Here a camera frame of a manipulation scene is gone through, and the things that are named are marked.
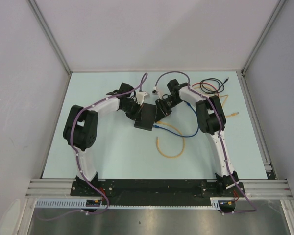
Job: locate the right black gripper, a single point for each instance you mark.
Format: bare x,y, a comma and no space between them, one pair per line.
162,111

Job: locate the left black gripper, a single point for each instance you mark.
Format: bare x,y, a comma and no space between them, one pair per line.
134,115

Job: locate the black network switch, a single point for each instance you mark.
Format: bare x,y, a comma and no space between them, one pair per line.
148,114

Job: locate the yellow ethernet cable pulled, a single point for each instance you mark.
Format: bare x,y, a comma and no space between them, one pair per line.
212,91

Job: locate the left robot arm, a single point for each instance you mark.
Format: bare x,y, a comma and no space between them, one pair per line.
81,127

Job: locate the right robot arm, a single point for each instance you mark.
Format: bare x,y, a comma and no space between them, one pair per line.
211,121

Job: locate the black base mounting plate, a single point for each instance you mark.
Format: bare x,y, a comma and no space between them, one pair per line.
156,193

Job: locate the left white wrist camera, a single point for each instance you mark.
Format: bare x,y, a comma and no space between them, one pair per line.
141,96

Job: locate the right side aluminium rail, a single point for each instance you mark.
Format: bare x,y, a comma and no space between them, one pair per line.
257,128

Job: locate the aluminium rail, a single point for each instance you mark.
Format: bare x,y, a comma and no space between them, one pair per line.
255,189
257,128

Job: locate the slotted cable duct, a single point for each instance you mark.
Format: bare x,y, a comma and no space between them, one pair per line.
85,204

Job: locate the left aluminium frame post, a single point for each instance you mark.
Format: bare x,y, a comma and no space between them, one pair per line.
49,35

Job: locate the aluminium frame post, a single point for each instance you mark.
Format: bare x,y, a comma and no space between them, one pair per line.
49,35
264,33

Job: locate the aluminium front rail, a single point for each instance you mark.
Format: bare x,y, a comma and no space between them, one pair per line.
255,189

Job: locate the right aluminium frame post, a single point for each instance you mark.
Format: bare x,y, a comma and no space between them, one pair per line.
264,33

